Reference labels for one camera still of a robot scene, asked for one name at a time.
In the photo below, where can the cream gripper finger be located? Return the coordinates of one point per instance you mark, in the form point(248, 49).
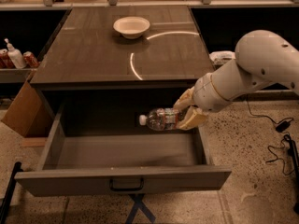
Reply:
point(185, 100)
point(193, 117)

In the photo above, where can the clear plastic water bottle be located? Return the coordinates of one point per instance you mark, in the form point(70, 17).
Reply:
point(162, 119)

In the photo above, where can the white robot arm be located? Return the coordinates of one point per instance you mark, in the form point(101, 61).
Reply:
point(262, 58)

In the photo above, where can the grey open top drawer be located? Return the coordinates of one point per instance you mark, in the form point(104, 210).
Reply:
point(92, 141)

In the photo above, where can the white pump bottle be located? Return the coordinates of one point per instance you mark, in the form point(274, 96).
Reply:
point(15, 56)

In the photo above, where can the folded white cloth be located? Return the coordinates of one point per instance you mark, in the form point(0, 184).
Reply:
point(221, 57)

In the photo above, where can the white paper bowl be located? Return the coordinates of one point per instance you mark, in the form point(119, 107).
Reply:
point(131, 27)

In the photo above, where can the grey wooden cabinet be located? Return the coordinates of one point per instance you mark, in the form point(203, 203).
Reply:
point(89, 59)

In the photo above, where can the brown cardboard box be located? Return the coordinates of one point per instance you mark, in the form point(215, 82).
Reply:
point(27, 115)

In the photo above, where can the grey side shelf left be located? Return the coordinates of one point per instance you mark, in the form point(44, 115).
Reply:
point(15, 75)

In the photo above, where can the black pole at left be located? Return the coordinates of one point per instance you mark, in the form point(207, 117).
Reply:
point(5, 204)

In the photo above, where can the red soda can at edge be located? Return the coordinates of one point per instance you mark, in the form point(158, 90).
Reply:
point(4, 58)

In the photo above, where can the black power adapter with cable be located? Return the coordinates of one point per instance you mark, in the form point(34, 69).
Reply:
point(280, 126)

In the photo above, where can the black drawer handle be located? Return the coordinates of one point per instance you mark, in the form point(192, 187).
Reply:
point(126, 185)

